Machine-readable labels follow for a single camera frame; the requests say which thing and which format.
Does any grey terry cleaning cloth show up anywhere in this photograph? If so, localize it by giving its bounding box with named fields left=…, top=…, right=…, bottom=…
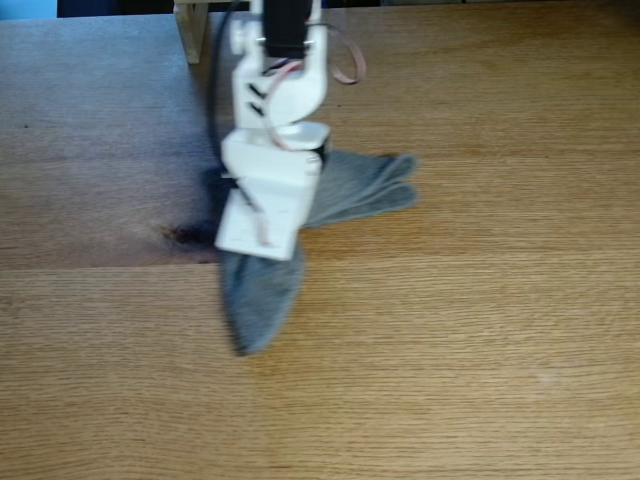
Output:
left=219, top=150, right=420, bottom=357

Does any pale wooden stand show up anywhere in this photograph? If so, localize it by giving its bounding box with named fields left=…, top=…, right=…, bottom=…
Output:
left=173, top=0, right=251, bottom=65

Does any light blue background object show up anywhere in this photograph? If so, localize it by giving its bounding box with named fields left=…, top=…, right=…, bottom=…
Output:
left=0, top=0, right=58, bottom=21

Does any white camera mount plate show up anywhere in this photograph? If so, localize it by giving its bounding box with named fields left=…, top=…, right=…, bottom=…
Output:
left=213, top=182, right=319, bottom=262

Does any pink ribbon cable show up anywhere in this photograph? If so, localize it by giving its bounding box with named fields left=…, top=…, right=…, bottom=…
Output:
left=319, top=22, right=368, bottom=85

